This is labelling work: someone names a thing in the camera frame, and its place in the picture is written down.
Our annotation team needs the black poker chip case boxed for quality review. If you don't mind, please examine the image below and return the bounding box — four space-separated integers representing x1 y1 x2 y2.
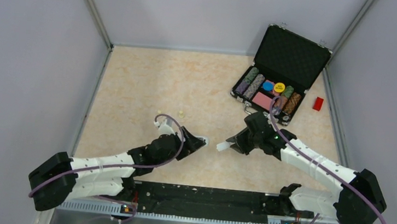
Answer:
230 24 332 126

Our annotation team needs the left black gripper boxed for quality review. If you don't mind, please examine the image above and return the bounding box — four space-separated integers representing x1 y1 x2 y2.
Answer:
154 123 207 172

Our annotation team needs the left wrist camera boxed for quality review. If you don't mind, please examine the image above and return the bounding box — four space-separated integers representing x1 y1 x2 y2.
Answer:
154 118 175 135

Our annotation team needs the purple green chip stack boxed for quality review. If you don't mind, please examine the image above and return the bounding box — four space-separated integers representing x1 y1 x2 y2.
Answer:
234 67 259 94

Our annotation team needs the blue round chip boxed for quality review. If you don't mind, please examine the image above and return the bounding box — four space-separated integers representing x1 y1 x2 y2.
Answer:
262 81 274 91

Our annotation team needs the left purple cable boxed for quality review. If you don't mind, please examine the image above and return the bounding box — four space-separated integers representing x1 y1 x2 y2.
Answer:
27 102 188 224

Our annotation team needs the green red chip stack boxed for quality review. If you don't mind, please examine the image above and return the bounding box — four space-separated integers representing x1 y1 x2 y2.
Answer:
273 86 294 114

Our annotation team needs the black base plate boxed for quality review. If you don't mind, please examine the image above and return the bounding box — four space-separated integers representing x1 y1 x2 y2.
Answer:
98 176 317 224

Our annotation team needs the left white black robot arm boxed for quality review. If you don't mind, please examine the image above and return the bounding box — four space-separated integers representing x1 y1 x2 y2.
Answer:
28 126 208 211

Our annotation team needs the pink card deck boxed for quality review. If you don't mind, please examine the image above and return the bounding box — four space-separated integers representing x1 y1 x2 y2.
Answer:
252 92 272 110

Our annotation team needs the red toy brick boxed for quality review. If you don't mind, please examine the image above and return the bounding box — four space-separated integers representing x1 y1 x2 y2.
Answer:
312 97 324 111

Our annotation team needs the brown orange chip stack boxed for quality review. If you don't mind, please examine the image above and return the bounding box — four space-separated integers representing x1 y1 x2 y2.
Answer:
282 92 302 121

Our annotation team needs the white remote control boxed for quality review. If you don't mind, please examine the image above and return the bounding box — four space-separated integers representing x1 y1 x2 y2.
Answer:
197 136 209 146

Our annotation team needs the white battery cover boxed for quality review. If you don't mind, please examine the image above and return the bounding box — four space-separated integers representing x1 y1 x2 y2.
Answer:
216 142 231 152

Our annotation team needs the yellow big blind chip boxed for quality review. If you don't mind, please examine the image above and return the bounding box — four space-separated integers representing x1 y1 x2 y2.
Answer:
273 82 286 93

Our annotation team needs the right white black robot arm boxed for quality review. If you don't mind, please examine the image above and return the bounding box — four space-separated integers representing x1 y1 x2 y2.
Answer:
217 112 387 224

